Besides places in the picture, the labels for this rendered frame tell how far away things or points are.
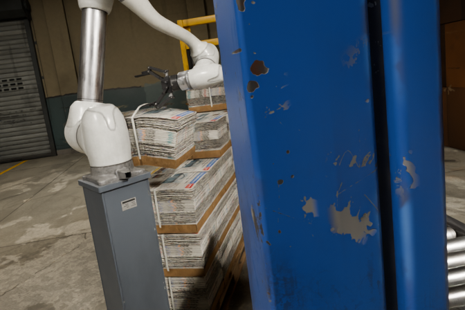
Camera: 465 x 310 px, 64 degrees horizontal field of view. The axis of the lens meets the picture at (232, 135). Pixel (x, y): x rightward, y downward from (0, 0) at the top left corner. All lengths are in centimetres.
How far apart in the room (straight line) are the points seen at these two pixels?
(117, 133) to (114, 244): 40
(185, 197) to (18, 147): 794
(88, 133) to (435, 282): 131
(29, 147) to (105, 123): 811
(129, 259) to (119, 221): 15
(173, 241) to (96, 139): 73
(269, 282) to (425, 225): 7
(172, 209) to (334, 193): 170
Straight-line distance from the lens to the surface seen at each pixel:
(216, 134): 226
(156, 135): 169
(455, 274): 108
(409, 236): 18
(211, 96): 286
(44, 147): 935
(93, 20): 166
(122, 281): 152
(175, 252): 193
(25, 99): 935
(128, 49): 886
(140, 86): 880
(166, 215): 186
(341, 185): 16
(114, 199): 141
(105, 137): 139
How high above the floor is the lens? 133
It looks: 9 degrees down
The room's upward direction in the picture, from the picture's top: 7 degrees counter-clockwise
